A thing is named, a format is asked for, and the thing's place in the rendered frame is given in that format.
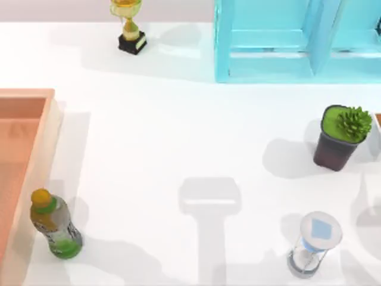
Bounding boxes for light blue rack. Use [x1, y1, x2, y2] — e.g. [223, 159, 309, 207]
[213, 0, 381, 85]

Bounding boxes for gold trophy with black base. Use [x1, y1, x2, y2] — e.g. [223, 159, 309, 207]
[109, 0, 148, 56]

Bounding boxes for green plant in dark pot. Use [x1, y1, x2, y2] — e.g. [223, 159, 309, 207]
[313, 104, 373, 172]

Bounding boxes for green bottle with orange cap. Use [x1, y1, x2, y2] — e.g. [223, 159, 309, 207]
[30, 188, 83, 260]

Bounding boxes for white and blue hourglass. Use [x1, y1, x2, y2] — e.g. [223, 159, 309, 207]
[287, 210, 343, 279]

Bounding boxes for shallow salmon-coloured box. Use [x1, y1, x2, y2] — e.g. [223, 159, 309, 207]
[0, 88, 64, 262]

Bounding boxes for white pot with brown inside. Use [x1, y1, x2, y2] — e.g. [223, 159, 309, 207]
[363, 112, 381, 164]

